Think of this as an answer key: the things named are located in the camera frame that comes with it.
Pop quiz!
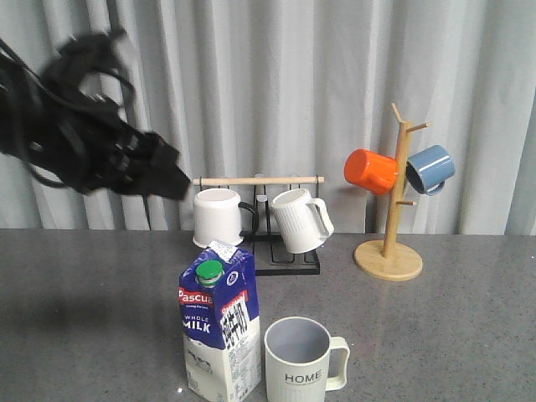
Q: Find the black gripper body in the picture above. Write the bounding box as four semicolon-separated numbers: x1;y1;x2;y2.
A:
24;108;147;196

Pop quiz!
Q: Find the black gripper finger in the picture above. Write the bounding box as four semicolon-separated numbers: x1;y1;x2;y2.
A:
133;131;190;200

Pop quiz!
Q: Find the blue white milk carton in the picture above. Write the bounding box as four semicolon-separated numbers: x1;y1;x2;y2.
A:
178;240;262;401

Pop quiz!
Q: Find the white HOME mug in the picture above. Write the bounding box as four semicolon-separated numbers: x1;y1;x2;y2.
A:
264;317;350;401

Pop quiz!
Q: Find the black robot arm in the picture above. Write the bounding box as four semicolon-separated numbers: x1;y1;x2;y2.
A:
1;28;190;200

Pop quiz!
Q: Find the grey curtain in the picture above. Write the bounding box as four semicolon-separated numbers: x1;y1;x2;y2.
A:
1;1;535;235

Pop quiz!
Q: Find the white ribbed mug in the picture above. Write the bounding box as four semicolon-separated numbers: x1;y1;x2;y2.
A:
271;188;334;254

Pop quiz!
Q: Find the orange enamel mug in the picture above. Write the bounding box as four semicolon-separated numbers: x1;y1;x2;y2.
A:
343;148;398;195

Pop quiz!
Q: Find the wooden mug tree stand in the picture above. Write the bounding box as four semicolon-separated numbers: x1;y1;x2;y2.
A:
353;104;429;281

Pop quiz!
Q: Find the blue enamel mug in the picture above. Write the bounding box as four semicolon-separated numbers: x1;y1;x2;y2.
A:
406;145;456;196

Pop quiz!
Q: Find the white mug with black handle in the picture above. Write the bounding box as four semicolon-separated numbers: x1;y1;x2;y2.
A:
193;188;259;248

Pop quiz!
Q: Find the black wire mug rack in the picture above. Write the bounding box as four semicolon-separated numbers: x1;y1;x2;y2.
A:
193;174;325;276

